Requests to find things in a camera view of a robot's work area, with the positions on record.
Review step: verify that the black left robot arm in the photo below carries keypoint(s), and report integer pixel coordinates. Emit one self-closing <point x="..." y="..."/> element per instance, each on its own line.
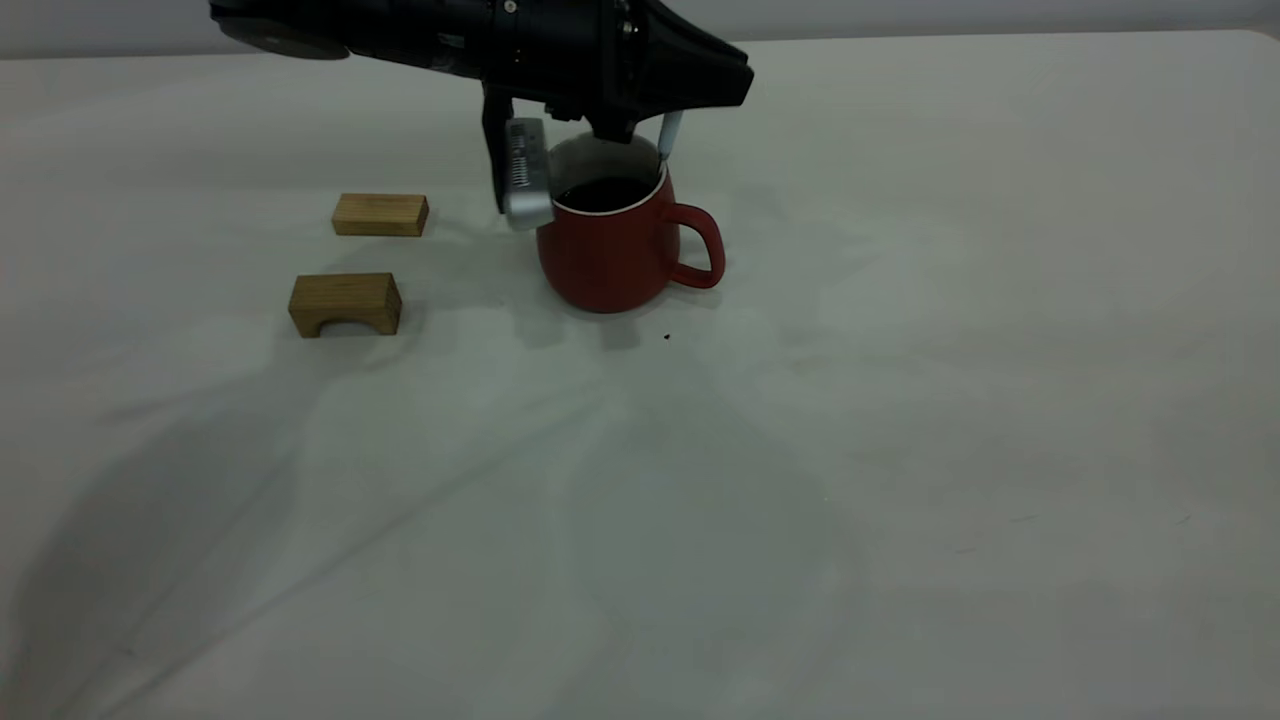
<point x="400" y="30"/>

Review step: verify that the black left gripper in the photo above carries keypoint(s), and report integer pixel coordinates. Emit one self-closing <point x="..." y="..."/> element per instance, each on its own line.
<point x="615" y="60"/>

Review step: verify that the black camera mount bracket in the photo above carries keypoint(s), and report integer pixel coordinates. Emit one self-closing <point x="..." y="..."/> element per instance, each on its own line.
<point x="495" y="150"/>

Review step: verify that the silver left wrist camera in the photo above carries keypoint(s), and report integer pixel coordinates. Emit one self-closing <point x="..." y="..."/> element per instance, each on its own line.
<point x="528" y="180"/>

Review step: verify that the dark coffee liquid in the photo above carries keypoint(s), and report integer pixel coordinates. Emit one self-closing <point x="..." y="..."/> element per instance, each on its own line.
<point x="605" y="196"/>

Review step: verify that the red ceramic mug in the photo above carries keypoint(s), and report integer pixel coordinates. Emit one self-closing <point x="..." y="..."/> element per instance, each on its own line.
<point x="610" y="260"/>

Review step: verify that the arched wooden block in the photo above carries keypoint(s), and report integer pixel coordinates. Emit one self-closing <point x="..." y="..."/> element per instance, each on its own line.
<point x="345" y="295"/>

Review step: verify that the plain rectangular wooden block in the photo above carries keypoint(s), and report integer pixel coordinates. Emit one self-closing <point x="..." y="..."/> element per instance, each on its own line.
<point x="380" y="215"/>

